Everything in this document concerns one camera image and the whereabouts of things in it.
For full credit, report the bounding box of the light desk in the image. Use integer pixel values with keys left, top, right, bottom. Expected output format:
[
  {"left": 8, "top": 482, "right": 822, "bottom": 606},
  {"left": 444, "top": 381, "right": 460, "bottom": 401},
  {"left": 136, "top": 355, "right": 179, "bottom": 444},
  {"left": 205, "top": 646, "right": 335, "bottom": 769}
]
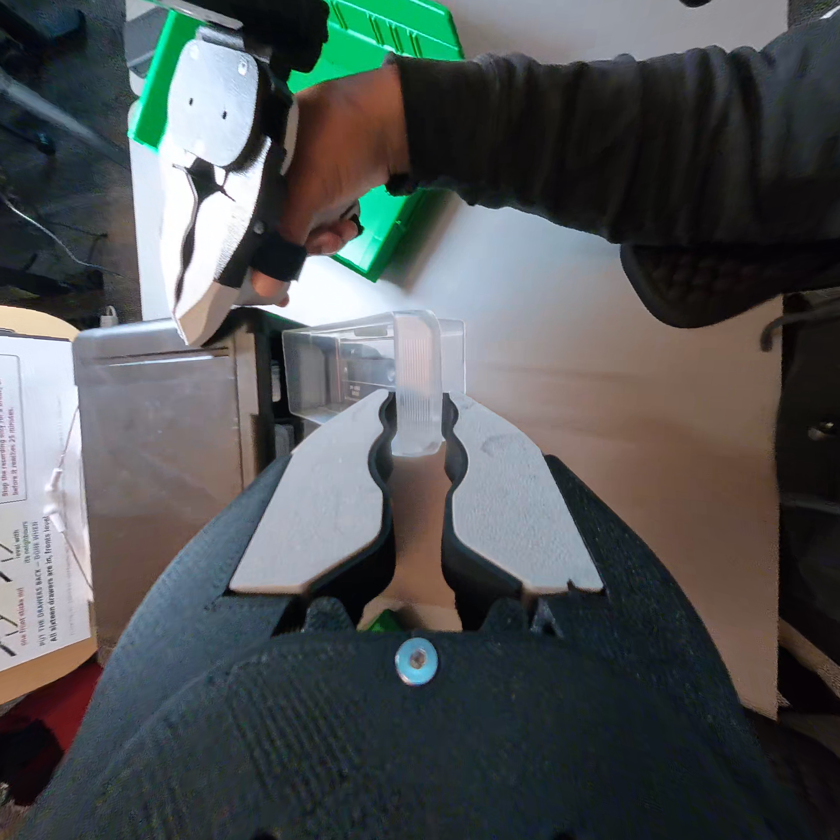
[{"left": 128, "top": 0, "right": 788, "bottom": 719}]

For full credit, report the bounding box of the wooden document stand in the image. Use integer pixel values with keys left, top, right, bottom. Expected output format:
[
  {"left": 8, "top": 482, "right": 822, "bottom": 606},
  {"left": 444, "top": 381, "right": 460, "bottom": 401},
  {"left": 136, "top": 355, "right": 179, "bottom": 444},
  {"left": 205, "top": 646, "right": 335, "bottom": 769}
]
[{"left": 0, "top": 305, "right": 99, "bottom": 706}]

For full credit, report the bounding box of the person's right forearm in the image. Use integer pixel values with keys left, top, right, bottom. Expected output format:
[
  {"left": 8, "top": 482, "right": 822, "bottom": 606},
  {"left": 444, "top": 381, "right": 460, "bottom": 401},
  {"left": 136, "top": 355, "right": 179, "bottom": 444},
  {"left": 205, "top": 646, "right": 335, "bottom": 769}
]
[{"left": 384, "top": 13, "right": 840, "bottom": 250}]

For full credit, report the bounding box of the person's right hand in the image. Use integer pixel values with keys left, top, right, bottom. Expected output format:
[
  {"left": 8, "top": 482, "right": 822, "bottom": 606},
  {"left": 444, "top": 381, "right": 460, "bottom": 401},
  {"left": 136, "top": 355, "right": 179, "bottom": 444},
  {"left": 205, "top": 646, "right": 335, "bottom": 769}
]
[{"left": 252, "top": 64, "right": 411, "bottom": 309}]

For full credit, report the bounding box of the clear plastic drawer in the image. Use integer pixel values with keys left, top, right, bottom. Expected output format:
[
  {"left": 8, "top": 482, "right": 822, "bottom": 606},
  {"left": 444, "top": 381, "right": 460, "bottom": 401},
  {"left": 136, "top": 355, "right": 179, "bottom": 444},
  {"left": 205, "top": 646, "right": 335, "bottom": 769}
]
[{"left": 281, "top": 310, "right": 467, "bottom": 459}]

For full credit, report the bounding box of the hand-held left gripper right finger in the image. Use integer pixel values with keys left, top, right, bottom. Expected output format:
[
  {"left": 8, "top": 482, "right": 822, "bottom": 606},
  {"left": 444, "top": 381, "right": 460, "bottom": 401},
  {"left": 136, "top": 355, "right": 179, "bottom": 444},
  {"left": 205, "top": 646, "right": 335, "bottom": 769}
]
[{"left": 441, "top": 392, "right": 606, "bottom": 632}]

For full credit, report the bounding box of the black drawer cabinet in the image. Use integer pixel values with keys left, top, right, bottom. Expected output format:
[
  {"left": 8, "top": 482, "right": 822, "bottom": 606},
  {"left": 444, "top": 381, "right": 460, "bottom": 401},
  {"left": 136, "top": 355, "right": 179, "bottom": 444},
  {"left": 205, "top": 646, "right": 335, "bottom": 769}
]
[{"left": 71, "top": 308, "right": 309, "bottom": 647}]

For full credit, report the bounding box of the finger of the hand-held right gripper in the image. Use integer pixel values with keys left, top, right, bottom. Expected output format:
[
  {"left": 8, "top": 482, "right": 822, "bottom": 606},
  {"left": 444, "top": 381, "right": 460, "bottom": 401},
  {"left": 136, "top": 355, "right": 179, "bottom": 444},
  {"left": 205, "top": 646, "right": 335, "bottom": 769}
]
[
  {"left": 176, "top": 136, "right": 271, "bottom": 347},
  {"left": 159, "top": 163, "right": 199, "bottom": 319}
]

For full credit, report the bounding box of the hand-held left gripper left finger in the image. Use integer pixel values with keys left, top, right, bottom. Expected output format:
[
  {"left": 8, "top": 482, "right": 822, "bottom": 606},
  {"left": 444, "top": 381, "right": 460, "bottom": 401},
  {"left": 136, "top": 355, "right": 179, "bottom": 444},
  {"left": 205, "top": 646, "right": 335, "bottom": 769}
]
[{"left": 228, "top": 388, "right": 398, "bottom": 626}]

